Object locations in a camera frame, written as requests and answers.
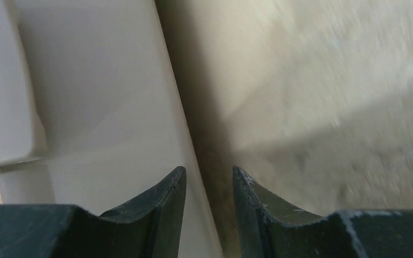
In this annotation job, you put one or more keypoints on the beige translucent tool box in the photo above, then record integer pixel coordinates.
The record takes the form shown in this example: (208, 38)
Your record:
(90, 114)

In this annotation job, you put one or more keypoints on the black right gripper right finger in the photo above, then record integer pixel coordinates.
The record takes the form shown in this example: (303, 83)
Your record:
(269, 226)

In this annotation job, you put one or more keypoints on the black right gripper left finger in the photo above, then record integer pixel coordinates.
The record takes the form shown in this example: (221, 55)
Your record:
(148, 225)

